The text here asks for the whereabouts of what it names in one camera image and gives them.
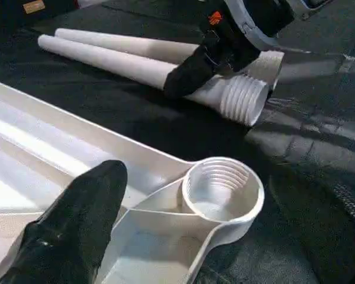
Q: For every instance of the black box with gold label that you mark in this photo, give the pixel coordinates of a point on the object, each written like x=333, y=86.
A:
x=17, y=12

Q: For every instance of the black work mat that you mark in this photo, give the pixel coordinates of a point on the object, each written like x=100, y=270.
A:
x=284, y=148

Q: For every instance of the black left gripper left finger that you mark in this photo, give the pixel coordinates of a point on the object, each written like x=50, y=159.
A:
x=62, y=230

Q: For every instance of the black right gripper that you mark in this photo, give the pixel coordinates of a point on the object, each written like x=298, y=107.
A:
x=225, y=38

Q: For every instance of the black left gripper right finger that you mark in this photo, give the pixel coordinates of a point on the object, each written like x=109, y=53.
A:
x=352, y=207

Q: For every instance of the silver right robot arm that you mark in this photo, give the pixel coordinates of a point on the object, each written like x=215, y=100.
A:
x=272, y=17

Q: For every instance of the white plastic table top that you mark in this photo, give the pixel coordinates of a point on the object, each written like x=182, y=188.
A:
x=47, y=142

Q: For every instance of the white plastic table leg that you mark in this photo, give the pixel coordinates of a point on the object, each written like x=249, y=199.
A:
x=121, y=41
x=106, y=59

